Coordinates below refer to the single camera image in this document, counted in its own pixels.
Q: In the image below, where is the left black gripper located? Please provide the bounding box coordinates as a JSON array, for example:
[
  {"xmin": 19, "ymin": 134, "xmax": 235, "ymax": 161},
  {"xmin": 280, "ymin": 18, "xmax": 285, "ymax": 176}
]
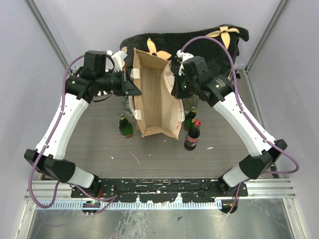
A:
[{"xmin": 98, "ymin": 67, "xmax": 142, "ymax": 97}]

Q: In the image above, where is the clear soda bottle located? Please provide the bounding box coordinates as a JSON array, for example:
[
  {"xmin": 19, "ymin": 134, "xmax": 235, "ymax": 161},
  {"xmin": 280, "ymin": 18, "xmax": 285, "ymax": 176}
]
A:
[
  {"xmin": 122, "ymin": 96, "xmax": 133, "ymax": 118},
  {"xmin": 184, "ymin": 95, "xmax": 199, "ymax": 115}
]

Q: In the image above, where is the brown jute canvas bag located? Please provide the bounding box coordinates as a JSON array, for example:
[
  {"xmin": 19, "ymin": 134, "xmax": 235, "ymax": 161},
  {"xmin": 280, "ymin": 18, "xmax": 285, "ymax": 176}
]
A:
[{"xmin": 131, "ymin": 49, "xmax": 184, "ymax": 139}]

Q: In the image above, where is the green glass bottle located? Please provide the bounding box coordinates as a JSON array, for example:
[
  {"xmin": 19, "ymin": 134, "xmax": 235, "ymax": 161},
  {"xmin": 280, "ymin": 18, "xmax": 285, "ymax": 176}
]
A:
[
  {"xmin": 119, "ymin": 114, "xmax": 134, "ymax": 138},
  {"xmin": 183, "ymin": 107, "xmax": 197, "ymax": 131}
]

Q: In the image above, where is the coca-cola glass bottle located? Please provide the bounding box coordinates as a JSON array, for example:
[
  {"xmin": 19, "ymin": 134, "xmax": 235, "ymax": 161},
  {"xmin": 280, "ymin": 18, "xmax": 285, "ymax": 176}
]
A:
[{"xmin": 184, "ymin": 119, "xmax": 201, "ymax": 151}]

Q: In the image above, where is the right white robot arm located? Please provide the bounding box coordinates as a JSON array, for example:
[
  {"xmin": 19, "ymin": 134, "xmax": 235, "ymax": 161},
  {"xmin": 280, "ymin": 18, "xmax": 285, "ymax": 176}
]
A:
[{"xmin": 171, "ymin": 53, "xmax": 287, "ymax": 196}]

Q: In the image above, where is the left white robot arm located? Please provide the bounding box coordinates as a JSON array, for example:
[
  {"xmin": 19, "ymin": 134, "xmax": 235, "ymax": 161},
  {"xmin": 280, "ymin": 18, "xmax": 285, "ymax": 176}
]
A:
[{"xmin": 24, "ymin": 50, "xmax": 141, "ymax": 197}]

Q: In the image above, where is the black white striped cloth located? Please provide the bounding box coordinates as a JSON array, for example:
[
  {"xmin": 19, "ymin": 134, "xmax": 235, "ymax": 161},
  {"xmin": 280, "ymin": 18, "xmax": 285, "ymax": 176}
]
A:
[{"xmin": 97, "ymin": 91, "xmax": 112, "ymax": 96}]

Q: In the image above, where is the black floral plush pillow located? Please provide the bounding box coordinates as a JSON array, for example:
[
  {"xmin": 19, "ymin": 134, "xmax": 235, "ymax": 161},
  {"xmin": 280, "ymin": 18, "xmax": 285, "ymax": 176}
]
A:
[{"xmin": 119, "ymin": 24, "xmax": 249, "ymax": 78}]

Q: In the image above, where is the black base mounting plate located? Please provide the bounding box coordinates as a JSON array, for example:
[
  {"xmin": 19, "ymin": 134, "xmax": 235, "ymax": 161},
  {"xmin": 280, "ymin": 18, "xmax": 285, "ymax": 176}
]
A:
[{"xmin": 72, "ymin": 177, "xmax": 247, "ymax": 204}]

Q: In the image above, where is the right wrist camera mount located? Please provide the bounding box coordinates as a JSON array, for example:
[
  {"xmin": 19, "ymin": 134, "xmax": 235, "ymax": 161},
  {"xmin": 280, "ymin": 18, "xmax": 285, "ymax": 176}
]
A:
[{"xmin": 176, "ymin": 50, "xmax": 194, "ymax": 76}]

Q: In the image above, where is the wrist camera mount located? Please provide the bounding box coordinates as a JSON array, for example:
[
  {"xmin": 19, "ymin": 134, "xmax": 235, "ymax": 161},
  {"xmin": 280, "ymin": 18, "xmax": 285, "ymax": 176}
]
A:
[
  {"xmin": 176, "ymin": 50, "xmax": 194, "ymax": 76},
  {"xmin": 106, "ymin": 50, "xmax": 127, "ymax": 72}
]

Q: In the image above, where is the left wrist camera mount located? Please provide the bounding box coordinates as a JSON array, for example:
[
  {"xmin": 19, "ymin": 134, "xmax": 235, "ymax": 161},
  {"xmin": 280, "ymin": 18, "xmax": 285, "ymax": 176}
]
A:
[{"xmin": 106, "ymin": 50, "xmax": 127, "ymax": 72}]

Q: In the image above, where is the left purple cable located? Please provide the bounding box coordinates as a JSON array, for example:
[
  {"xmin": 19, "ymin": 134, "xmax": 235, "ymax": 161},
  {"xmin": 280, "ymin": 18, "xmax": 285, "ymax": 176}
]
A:
[{"xmin": 27, "ymin": 55, "xmax": 120, "ymax": 216}]

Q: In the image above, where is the aluminium front rail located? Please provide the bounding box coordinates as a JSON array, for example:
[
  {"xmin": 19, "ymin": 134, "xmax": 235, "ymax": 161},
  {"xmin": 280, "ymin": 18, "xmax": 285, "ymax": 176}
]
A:
[{"xmin": 24, "ymin": 178, "xmax": 297, "ymax": 212}]

